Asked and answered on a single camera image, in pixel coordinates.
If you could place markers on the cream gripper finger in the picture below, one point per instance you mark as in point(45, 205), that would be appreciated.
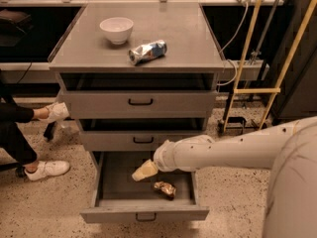
point(146, 170)

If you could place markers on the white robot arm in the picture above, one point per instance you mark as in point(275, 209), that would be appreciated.
point(289, 150)

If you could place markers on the grey bottom drawer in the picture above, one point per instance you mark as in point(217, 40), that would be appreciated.
point(119, 198)

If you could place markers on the grey drawer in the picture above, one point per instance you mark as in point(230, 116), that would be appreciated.
point(136, 134)
point(138, 95)
point(119, 198)

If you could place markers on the grey middle drawer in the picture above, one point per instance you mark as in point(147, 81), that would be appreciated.
point(136, 134)

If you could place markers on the grey top drawer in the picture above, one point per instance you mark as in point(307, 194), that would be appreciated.
point(138, 95)

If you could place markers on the grey drawer cabinet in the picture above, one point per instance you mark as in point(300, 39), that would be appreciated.
point(190, 45)

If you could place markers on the crushed blue silver can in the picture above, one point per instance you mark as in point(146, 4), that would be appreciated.
point(147, 52)

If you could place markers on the white sneaker lower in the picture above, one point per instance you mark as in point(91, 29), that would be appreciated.
point(49, 169)

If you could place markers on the person's black trouser legs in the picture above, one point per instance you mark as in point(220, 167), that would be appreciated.
point(11, 138)

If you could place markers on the white ceramic bowl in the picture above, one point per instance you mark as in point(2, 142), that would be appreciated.
point(117, 30)

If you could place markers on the dark bag on shelf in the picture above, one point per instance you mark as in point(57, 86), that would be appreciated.
point(15, 21)

